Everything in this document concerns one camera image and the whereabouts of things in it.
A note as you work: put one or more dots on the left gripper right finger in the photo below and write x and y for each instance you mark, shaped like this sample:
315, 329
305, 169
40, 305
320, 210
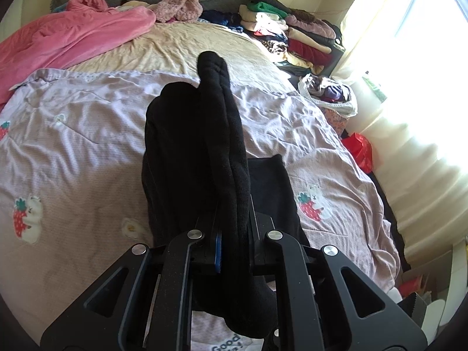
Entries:
324, 301

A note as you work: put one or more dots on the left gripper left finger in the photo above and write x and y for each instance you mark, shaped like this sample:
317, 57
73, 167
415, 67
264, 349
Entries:
143, 301

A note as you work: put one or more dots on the black sweatshirt with orange cuff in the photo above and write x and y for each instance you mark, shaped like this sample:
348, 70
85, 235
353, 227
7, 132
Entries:
196, 175

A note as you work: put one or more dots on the white bag of small clothes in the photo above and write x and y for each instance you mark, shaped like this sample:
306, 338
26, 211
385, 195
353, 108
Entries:
329, 94

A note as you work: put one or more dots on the stack of folded clothes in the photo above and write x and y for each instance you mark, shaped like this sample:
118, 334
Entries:
293, 37

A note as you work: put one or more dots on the lilac strawberry bear bedsheet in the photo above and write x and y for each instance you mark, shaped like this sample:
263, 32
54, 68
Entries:
72, 200

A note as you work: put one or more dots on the red plastic bag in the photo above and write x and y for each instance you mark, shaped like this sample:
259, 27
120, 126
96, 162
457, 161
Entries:
361, 150

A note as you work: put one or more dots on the floral pink storage basket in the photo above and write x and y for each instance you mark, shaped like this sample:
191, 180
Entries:
337, 121

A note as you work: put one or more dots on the black bedside box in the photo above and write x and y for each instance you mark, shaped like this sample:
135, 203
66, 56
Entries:
336, 54

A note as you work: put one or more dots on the beige bed sheet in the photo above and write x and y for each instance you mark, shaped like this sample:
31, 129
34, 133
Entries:
174, 48

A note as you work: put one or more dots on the pink plush blanket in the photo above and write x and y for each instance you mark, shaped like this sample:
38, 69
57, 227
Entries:
85, 29

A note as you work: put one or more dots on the blue garment by headboard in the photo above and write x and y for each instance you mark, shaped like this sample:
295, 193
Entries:
232, 21

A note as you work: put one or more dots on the dusty pink fuzzy garment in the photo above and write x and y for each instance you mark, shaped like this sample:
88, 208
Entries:
176, 10

